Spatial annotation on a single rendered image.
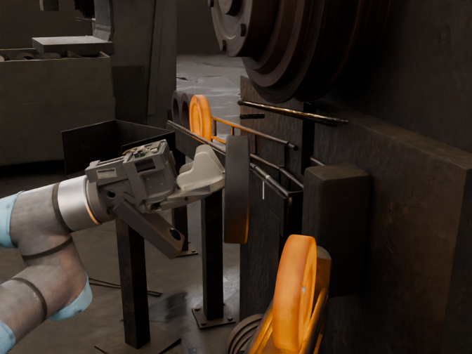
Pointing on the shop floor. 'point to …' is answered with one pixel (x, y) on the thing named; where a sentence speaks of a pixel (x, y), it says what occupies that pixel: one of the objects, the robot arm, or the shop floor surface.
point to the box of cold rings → (50, 101)
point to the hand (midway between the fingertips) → (236, 177)
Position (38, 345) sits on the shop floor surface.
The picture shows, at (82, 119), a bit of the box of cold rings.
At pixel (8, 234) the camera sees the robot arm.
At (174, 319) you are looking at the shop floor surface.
